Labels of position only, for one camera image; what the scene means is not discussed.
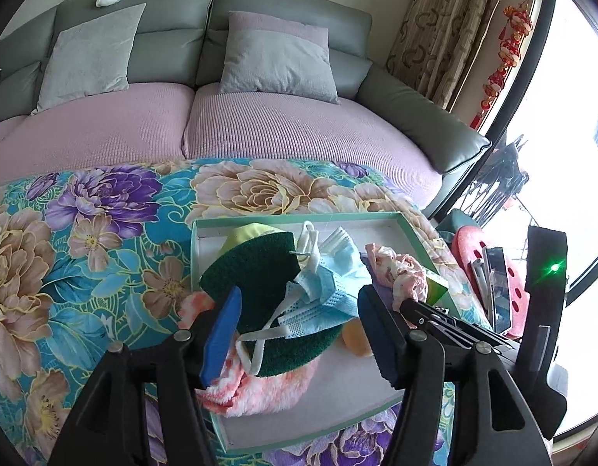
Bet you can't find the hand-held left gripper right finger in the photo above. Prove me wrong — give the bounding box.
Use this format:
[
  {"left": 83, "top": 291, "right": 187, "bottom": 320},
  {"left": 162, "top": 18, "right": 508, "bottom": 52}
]
[{"left": 357, "top": 284, "right": 554, "bottom": 466}]

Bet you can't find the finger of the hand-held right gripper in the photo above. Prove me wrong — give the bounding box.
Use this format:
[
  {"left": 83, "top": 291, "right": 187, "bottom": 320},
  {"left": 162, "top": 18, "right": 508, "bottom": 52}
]
[{"left": 400, "top": 298, "right": 514, "bottom": 351}]

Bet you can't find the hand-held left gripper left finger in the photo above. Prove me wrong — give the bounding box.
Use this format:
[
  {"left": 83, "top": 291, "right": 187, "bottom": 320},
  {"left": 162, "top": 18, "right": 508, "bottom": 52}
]
[{"left": 49, "top": 285, "right": 244, "bottom": 466}]

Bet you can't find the beige round sponge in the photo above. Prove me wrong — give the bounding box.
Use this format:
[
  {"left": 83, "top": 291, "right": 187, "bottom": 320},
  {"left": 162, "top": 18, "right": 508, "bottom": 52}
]
[{"left": 341, "top": 322, "right": 373, "bottom": 358}]

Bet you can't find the green tissue packet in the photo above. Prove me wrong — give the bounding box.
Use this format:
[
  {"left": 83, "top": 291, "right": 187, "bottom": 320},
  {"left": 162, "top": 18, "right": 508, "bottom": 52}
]
[{"left": 422, "top": 272, "right": 450, "bottom": 304}]

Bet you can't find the pink lace cloth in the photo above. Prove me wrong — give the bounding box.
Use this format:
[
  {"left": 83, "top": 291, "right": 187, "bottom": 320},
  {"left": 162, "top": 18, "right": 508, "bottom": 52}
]
[{"left": 366, "top": 243, "right": 428, "bottom": 310}]

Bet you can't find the pink white fluffy towel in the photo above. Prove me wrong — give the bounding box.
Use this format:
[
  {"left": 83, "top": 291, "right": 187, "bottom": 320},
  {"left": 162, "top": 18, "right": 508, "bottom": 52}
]
[{"left": 179, "top": 291, "right": 320, "bottom": 418}]

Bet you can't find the dark green scouring pad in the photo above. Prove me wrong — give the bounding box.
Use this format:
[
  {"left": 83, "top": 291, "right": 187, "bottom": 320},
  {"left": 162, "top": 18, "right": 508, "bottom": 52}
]
[{"left": 199, "top": 232, "right": 360, "bottom": 378}]

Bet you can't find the blue face mask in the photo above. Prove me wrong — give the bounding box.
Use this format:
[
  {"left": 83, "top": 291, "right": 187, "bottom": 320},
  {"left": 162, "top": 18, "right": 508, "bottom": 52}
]
[
  {"left": 288, "top": 221, "right": 366, "bottom": 285},
  {"left": 235, "top": 264, "right": 373, "bottom": 376}
]

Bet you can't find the green rimmed white tray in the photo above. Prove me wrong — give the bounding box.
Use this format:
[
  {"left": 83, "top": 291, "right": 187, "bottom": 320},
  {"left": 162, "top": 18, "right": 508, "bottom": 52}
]
[{"left": 189, "top": 211, "right": 475, "bottom": 453}]

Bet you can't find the light green cloth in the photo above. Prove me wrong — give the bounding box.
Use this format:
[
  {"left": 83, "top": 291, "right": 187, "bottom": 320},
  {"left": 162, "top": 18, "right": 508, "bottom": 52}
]
[{"left": 218, "top": 223, "right": 286, "bottom": 259}]

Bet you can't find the smartphone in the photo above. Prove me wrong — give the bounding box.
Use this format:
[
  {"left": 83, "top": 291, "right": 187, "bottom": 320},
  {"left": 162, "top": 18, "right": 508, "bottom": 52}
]
[{"left": 483, "top": 247, "right": 514, "bottom": 334}]

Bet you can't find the black silver tool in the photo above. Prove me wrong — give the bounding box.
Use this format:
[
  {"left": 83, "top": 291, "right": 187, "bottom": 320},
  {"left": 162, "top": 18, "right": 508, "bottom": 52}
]
[{"left": 468, "top": 257, "right": 494, "bottom": 312}]

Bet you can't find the red plastic stool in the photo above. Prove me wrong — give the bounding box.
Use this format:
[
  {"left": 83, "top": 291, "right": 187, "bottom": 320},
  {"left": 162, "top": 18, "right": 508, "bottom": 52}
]
[{"left": 449, "top": 226, "right": 530, "bottom": 341}]

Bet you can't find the black metal rack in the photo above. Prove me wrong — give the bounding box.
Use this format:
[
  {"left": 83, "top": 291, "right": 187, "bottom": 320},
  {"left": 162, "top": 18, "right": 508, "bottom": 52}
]
[{"left": 437, "top": 136, "right": 530, "bottom": 229}]

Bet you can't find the floral blanket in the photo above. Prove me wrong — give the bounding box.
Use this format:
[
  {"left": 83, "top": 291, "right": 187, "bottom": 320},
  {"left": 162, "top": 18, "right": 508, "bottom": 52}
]
[{"left": 0, "top": 158, "right": 494, "bottom": 466}]

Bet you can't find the grey sofa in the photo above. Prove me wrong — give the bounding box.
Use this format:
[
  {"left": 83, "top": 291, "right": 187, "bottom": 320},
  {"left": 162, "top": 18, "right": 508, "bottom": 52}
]
[{"left": 0, "top": 0, "right": 491, "bottom": 205}]

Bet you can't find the pink covered seat cushion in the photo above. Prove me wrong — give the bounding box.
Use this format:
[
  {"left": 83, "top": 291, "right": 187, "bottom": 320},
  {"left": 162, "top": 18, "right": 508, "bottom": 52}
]
[
  {"left": 181, "top": 82, "right": 442, "bottom": 207},
  {"left": 0, "top": 82, "right": 195, "bottom": 188}
]

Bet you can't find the red hanging decoration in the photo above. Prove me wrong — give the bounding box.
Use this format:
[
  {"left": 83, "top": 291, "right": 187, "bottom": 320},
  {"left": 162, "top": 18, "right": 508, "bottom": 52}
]
[{"left": 471, "top": 2, "right": 535, "bottom": 129}]

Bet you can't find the grey pillow with pink band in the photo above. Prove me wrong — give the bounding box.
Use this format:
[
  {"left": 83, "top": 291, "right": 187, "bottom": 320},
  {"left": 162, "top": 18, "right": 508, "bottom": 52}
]
[{"left": 218, "top": 10, "right": 341, "bottom": 106}]

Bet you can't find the patterned beige curtain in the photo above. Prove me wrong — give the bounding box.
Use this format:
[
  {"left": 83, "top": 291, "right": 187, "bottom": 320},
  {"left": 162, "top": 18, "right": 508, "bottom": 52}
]
[{"left": 386, "top": 0, "right": 513, "bottom": 112}]

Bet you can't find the plain grey pillow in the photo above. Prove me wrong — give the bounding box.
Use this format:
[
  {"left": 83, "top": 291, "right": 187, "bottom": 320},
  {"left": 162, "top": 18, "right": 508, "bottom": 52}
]
[{"left": 34, "top": 3, "right": 147, "bottom": 115}]

